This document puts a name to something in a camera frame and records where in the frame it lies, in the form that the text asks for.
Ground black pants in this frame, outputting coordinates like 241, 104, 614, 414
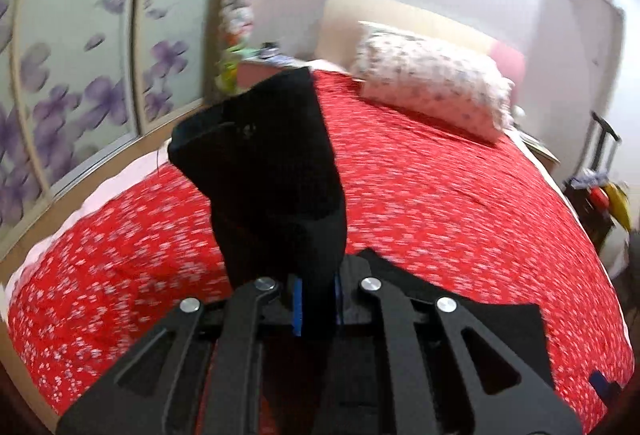
167, 66, 557, 435

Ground black metal chair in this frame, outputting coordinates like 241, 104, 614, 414
563, 111, 622, 252

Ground red floral bedspread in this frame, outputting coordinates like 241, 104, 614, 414
8, 71, 634, 429

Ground red yellow items on chair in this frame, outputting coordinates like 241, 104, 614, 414
567, 168, 632, 231

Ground white floral pillow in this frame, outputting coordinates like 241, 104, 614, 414
352, 21, 512, 143

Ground pink pillow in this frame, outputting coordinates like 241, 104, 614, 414
489, 40, 526, 106

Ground purple flower wardrobe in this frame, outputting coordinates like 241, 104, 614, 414
1, 0, 216, 251

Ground stacked plush toys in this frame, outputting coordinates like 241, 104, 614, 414
216, 0, 254, 96

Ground beige headboard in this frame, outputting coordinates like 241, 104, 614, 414
314, 0, 497, 66

